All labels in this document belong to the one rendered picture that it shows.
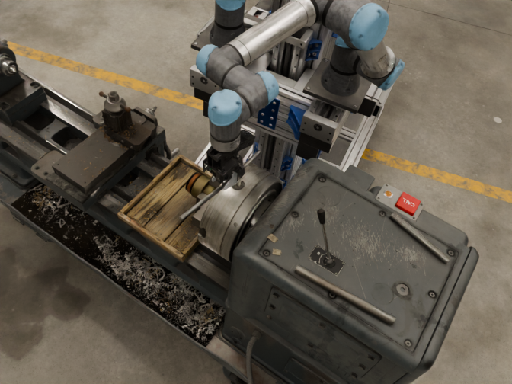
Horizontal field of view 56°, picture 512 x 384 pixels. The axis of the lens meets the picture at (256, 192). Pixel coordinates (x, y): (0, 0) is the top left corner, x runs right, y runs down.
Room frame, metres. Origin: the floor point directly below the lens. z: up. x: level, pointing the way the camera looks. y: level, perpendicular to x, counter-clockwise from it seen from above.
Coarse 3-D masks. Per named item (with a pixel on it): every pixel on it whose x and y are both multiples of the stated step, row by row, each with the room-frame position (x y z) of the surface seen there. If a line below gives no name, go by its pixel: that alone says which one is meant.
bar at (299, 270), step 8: (296, 272) 0.58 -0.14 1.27; (304, 272) 0.58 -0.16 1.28; (312, 280) 0.56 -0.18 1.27; (320, 280) 0.56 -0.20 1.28; (328, 288) 0.55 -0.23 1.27; (336, 288) 0.55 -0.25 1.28; (344, 296) 0.53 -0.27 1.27; (352, 296) 0.53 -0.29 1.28; (360, 304) 0.52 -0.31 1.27; (368, 304) 0.52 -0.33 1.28; (368, 312) 0.51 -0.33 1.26; (376, 312) 0.50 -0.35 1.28; (384, 312) 0.51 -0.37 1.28; (384, 320) 0.49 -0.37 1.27; (392, 320) 0.49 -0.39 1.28
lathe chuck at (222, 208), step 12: (252, 168) 0.94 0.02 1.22; (252, 180) 0.88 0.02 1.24; (228, 192) 0.83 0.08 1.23; (240, 192) 0.83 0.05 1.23; (216, 204) 0.79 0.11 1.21; (228, 204) 0.79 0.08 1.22; (240, 204) 0.79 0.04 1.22; (204, 216) 0.77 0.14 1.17; (216, 216) 0.76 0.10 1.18; (228, 216) 0.76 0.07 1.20; (204, 228) 0.75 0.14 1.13; (216, 228) 0.74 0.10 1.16; (204, 240) 0.74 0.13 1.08; (216, 240) 0.72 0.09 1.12; (216, 252) 0.72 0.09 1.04
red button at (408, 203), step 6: (402, 198) 0.88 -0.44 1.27; (408, 198) 0.89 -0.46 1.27; (414, 198) 0.89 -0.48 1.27; (396, 204) 0.86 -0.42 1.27; (402, 204) 0.86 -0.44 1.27; (408, 204) 0.87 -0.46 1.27; (414, 204) 0.87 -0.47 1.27; (402, 210) 0.85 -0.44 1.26; (408, 210) 0.84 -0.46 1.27; (414, 210) 0.85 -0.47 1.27
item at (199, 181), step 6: (192, 174) 0.95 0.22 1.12; (198, 174) 0.96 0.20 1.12; (204, 174) 0.97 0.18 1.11; (192, 180) 0.93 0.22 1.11; (198, 180) 0.93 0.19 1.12; (204, 180) 0.94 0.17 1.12; (186, 186) 0.92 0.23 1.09; (192, 186) 0.92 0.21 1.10; (198, 186) 0.91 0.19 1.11; (204, 186) 0.91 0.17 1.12; (210, 186) 0.92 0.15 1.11; (192, 192) 0.90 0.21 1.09; (198, 192) 0.90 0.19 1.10; (204, 192) 0.90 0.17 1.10; (210, 192) 0.90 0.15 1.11
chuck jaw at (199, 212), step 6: (198, 198) 0.87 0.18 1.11; (210, 198) 0.88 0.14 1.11; (204, 204) 0.85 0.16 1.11; (198, 210) 0.82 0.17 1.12; (204, 210) 0.82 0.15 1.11; (192, 216) 0.79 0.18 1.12; (198, 216) 0.79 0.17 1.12; (192, 222) 0.78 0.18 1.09; (198, 222) 0.78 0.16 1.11; (198, 228) 0.77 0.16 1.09; (204, 234) 0.75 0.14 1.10
